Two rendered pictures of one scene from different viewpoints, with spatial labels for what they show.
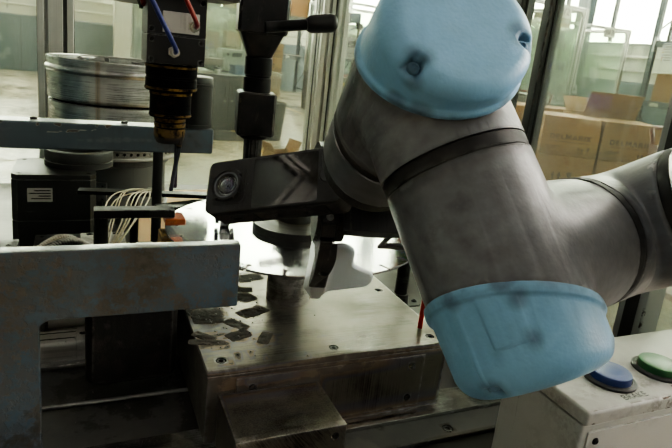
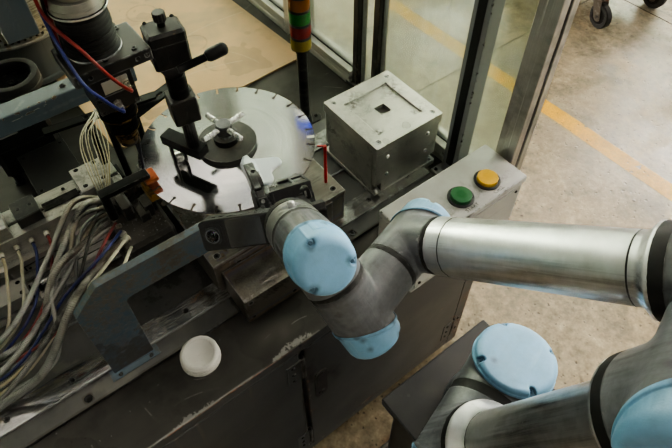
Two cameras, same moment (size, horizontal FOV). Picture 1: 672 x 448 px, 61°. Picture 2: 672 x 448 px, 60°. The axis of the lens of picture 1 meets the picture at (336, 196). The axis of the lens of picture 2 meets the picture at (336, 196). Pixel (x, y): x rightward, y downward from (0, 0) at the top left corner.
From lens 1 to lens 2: 0.56 m
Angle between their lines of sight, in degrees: 37
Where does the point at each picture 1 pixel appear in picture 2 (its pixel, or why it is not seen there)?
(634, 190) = (410, 250)
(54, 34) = not seen: outside the picture
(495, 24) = (340, 261)
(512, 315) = (362, 345)
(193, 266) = (193, 242)
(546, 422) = not seen: hidden behind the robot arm
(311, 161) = (256, 221)
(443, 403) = (347, 215)
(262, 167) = (229, 225)
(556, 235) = (374, 313)
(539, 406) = not seen: hidden behind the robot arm
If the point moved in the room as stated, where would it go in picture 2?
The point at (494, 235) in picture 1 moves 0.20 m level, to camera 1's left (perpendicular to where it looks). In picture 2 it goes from (352, 323) to (178, 359)
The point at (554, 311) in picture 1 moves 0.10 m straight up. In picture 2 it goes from (375, 340) to (380, 297)
